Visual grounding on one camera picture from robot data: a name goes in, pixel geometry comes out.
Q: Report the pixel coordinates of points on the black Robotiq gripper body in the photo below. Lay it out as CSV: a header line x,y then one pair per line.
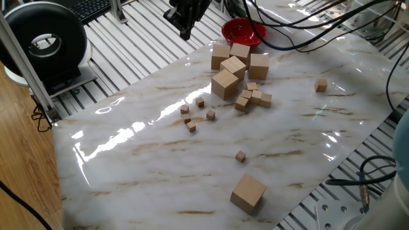
x,y
191,5

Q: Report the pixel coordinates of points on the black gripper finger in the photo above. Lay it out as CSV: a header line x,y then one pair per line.
x,y
191,20
175,17

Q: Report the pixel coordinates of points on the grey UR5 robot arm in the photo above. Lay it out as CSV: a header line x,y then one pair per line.
x,y
402,143

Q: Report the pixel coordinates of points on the large wooden cube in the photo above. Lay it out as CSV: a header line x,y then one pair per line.
x,y
224,84
234,66
220,57
259,66
247,193
240,52

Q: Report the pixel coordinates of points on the red glossy bowl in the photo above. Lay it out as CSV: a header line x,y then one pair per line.
x,y
243,32

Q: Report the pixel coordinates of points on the small wooden cube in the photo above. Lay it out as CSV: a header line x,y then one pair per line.
x,y
199,102
191,126
184,109
210,114
240,156
187,118

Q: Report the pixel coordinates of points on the black computer keyboard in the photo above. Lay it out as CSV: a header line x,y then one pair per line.
x,y
89,9

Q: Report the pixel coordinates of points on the medium wooden cube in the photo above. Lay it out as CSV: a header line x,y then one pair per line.
x,y
321,85
246,94
241,103
256,96
266,100
251,86

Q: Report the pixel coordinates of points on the white marble pattern sheet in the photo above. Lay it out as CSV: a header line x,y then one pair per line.
x,y
159,159

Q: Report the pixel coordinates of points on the round silver mounting plate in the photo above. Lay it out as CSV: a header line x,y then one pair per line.
x,y
335,15

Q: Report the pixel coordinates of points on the aluminium corner bracket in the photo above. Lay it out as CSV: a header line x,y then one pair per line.
x,y
119,14

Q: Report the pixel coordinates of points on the white lamp base plate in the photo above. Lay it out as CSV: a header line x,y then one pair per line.
x,y
87,76

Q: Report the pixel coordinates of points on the aluminium frame post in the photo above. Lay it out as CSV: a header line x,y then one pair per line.
x,y
22,64

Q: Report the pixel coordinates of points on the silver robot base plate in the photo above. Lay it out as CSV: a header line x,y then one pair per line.
x,y
332,217

